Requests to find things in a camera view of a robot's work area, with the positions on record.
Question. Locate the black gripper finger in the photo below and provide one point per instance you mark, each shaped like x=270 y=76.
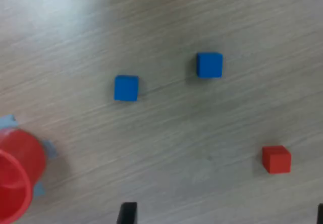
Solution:
x=128 y=214
x=320 y=215

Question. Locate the blue cube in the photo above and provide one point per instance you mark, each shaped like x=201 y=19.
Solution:
x=209 y=65
x=126 y=88

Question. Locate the red plastic cup bin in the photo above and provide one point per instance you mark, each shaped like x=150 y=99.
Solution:
x=17 y=173

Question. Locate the red cube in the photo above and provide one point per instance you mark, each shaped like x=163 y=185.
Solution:
x=276 y=159

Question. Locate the light blue tape piece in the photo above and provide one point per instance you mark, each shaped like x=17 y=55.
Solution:
x=39 y=191
x=50 y=148
x=7 y=121

